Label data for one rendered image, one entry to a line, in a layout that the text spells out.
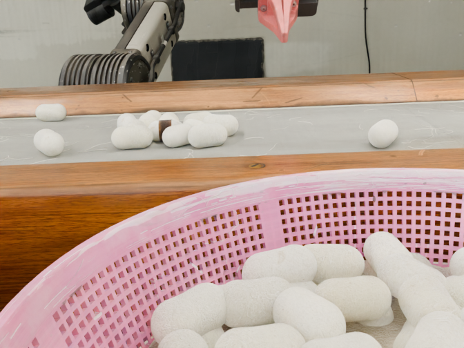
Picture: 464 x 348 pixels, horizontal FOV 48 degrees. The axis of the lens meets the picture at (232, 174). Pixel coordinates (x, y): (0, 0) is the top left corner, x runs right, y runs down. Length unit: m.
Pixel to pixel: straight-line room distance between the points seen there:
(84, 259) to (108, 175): 0.11
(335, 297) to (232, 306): 0.04
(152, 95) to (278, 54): 1.92
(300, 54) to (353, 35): 0.26
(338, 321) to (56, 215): 0.16
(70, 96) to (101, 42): 1.99
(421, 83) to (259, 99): 0.20
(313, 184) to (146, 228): 0.09
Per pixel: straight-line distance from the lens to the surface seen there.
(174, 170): 0.29
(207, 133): 0.44
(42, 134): 0.46
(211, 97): 0.63
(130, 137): 0.45
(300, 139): 0.47
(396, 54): 2.60
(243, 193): 0.25
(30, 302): 0.17
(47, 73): 2.76
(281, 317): 0.20
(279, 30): 0.59
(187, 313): 0.20
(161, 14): 1.06
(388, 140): 0.43
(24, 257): 0.31
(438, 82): 0.69
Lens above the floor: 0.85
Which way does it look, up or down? 17 degrees down
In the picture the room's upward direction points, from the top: 2 degrees counter-clockwise
